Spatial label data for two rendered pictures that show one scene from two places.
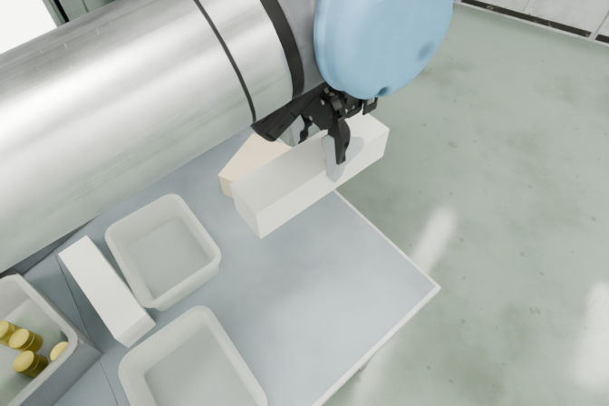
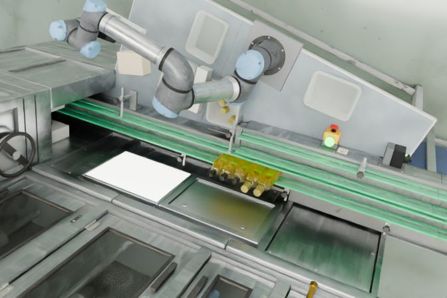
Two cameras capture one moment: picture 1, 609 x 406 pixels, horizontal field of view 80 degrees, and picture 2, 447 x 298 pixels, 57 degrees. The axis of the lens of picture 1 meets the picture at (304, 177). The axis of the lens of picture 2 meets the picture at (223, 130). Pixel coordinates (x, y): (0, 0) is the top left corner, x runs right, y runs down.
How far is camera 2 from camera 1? 148 cm
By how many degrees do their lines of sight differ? 11
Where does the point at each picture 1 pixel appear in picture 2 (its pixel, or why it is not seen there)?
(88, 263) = not seen: hidden behind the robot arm
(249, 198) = not seen: hidden behind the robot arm
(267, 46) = (106, 15)
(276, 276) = (169, 31)
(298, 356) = (188, 8)
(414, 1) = (94, 1)
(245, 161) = (132, 68)
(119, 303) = (199, 78)
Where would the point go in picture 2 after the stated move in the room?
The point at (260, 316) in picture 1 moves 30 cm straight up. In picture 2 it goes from (183, 29) to (150, 36)
